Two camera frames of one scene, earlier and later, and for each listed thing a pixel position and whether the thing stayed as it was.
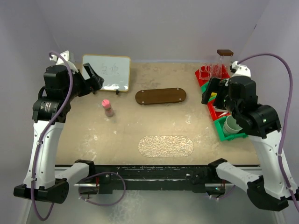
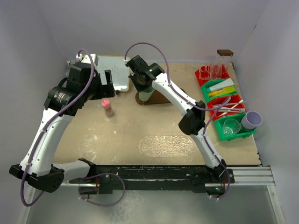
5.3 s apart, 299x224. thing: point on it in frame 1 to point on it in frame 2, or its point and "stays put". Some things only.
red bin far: x=206 y=73 stays put
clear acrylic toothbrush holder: x=208 y=71 stays put
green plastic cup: x=231 y=126 to x=145 y=95
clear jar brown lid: x=224 y=57 stays put
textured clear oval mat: x=166 y=146 stays put
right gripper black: x=216 y=85 to x=139 y=88
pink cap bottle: x=106 y=105 stays put
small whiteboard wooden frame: x=115 y=70 stays put
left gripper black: x=89 y=85 to x=105 y=90
